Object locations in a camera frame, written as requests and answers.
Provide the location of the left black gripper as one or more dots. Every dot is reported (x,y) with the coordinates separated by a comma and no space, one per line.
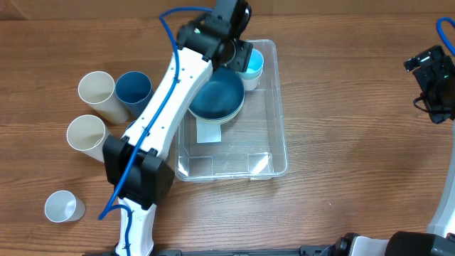
(242,58)

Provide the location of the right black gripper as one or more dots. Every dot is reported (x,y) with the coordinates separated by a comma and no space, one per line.
(440,112)

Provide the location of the cream tall cup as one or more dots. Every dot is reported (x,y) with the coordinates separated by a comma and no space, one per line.
(97,89)
(87,134)

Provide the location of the clear plastic storage container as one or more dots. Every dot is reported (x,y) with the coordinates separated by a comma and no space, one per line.
(253,143)

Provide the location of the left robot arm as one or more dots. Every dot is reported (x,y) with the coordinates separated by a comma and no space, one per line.
(136,163)

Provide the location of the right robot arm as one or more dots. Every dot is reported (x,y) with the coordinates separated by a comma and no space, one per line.
(438,240)

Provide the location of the mint green small cup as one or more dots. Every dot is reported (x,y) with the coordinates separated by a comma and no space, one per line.
(250,74)

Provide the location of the light blue small cup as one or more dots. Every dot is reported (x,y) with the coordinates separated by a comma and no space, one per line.
(256,60)

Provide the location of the pink small cup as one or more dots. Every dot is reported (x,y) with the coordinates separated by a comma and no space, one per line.
(250,84)

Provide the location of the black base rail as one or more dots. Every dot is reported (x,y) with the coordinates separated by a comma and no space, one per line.
(307,250)

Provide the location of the dark blue bowl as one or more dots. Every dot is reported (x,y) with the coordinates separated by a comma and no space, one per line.
(220,97)

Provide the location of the dark blue tall cup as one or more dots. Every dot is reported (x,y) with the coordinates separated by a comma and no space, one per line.
(134,90)

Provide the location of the white label in container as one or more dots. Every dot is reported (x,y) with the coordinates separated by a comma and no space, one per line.
(208,132)

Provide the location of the grey small cup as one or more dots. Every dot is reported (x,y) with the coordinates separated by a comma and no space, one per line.
(63,206)

